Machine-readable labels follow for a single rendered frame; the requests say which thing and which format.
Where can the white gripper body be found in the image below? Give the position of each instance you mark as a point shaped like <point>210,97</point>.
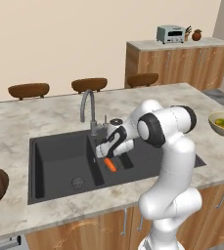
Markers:
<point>124,147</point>

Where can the silver dishwasher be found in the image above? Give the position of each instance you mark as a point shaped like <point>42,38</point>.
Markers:
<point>1,244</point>

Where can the knife block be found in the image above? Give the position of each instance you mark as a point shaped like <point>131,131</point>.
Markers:
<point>188,33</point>

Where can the grey curved tap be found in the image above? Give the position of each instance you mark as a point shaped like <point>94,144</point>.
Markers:
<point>83,104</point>

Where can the yellow-green mango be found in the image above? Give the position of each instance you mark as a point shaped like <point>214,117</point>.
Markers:
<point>220,122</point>

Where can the pale green bowl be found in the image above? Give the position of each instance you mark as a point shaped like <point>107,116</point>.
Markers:
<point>219,129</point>

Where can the pale green toaster oven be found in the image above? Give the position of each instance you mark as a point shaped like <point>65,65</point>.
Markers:
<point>170,33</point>

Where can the orange carrot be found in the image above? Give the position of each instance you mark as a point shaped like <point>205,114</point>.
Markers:
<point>110,164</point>

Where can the wooden cabinet run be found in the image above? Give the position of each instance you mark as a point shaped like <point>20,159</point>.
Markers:
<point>182,63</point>

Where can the brown round fruit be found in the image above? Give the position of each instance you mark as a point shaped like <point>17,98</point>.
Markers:
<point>196,35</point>

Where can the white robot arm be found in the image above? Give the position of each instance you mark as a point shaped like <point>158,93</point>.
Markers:
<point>173,169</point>

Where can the brown wooden stool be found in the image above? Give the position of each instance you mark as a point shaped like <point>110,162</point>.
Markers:
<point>89,84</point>
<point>28,90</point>
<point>143,79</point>

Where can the black kitchen sink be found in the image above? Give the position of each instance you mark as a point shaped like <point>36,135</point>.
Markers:
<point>61,159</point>

